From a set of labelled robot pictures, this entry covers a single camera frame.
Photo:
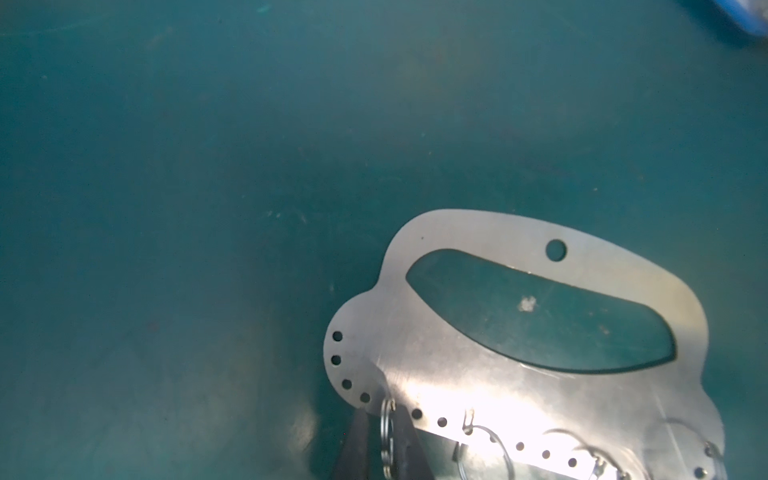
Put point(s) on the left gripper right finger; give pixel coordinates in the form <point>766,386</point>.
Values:
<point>410,460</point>

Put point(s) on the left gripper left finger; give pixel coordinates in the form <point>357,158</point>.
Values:
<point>352,462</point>

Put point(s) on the metal keyring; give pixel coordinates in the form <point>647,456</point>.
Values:
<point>386,426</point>

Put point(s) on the metal key holder plate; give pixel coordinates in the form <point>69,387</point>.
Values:
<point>653,423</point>

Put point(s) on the silver key blue head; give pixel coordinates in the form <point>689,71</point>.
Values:
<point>749,15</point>

